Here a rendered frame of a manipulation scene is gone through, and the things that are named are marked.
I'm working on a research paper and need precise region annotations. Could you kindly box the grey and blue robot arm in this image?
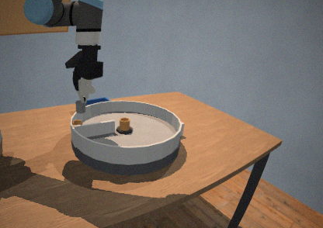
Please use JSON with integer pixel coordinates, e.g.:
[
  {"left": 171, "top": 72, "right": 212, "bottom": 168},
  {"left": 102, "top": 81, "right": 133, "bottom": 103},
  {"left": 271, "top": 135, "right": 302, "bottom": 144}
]
[{"left": 23, "top": 0, "right": 103, "bottom": 68}]

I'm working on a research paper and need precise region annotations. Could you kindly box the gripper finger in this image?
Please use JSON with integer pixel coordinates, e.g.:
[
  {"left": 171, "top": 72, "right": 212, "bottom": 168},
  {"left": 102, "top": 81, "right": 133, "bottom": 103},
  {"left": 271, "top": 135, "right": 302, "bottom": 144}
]
[
  {"left": 73, "top": 71, "right": 89, "bottom": 103},
  {"left": 83, "top": 79, "right": 96, "bottom": 104}
]

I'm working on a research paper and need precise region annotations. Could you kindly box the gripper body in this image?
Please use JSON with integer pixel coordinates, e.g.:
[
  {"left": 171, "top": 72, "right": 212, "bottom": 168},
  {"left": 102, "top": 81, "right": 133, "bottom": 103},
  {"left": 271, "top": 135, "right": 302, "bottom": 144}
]
[{"left": 74, "top": 44, "right": 103, "bottom": 80}]

